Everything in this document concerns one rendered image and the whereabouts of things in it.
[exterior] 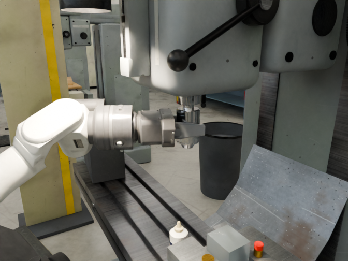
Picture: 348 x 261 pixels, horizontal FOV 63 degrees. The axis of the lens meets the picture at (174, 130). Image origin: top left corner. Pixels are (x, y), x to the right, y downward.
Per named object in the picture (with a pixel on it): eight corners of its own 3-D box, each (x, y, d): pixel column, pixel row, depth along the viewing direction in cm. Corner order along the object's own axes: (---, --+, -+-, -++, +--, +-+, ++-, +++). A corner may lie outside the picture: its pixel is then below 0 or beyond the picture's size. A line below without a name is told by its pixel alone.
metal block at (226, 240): (227, 280, 50) (229, 252, 48) (205, 259, 55) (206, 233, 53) (248, 269, 53) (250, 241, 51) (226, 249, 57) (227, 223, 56)
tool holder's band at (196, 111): (182, 117, 54) (182, 112, 54) (172, 111, 58) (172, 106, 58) (204, 114, 56) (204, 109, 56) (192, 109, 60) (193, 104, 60)
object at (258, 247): (258, 259, 51) (259, 247, 50) (251, 254, 52) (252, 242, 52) (264, 256, 52) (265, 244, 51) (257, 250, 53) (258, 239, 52)
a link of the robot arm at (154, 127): (175, 112, 50) (106, 112, 49) (175, 162, 53) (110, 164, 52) (169, 98, 62) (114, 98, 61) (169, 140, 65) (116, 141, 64)
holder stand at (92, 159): (92, 184, 101) (87, 130, 95) (84, 161, 120) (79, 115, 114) (126, 177, 105) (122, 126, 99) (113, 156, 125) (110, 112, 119)
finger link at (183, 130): (204, 136, 56) (173, 138, 56) (204, 121, 55) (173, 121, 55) (205, 140, 55) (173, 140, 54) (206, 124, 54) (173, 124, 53)
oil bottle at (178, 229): (175, 272, 63) (175, 229, 59) (166, 260, 66) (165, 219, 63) (190, 264, 65) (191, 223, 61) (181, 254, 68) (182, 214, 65)
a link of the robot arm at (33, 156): (89, 110, 51) (20, 157, 45) (97, 137, 59) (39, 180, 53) (67, 90, 54) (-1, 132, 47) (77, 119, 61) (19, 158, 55)
